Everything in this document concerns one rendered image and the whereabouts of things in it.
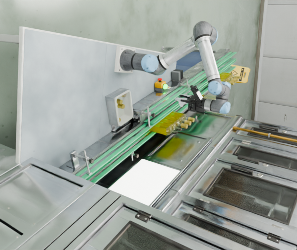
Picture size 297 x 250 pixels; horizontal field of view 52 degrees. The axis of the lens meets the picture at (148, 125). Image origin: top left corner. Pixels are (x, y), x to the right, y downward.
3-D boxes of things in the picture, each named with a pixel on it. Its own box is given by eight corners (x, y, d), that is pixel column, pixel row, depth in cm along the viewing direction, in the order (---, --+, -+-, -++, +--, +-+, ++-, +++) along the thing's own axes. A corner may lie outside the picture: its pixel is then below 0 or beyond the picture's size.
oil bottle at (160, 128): (146, 130, 237) (169, 136, 225) (145, 124, 234) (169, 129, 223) (149, 127, 241) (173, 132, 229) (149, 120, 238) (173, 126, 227)
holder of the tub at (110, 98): (110, 131, 222) (119, 133, 218) (104, 96, 209) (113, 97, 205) (125, 121, 234) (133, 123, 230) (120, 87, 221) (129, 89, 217)
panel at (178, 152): (102, 195, 192) (147, 214, 174) (102, 191, 190) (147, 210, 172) (174, 131, 255) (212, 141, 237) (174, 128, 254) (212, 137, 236)
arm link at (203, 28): (202, 12, 180) (224, 90, 171) (208, 18, 189) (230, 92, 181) (185, 21, 186) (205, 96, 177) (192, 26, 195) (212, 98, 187)
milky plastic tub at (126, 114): (109, 124, 219) (119, 127, 214) (105, 95, 208) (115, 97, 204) (125, 115, 231) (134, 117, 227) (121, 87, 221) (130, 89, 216)
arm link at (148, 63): (134, 50, 204) (150, 52, 197) (145, 55, 215) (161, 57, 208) (130, 68, 205) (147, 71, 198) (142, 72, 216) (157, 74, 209)
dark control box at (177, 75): (170, 80, 279) (179, 81, 274) (170, 71, 275) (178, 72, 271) (175, 77, 285) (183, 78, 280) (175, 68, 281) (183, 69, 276)
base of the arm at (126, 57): (121, 47, 207) (132, 49, 202) (134, 50, 220) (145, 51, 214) (118, 70, 210) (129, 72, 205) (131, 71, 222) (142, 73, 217)
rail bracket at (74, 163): (66, 168, 188) (92, 178, 176) (60, 145, 180) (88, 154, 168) (72, 163, 191) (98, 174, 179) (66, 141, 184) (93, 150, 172)
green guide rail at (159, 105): (143, 113, 228) (151, 115, 223) (143, 112, 227) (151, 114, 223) (230, 52, 351) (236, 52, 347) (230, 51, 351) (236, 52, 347)
